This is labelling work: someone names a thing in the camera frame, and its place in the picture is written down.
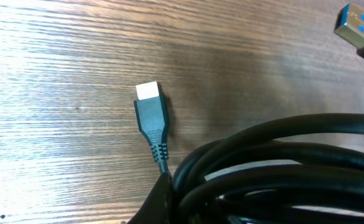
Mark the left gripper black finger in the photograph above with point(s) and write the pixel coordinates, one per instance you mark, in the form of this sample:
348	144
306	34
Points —
157	208

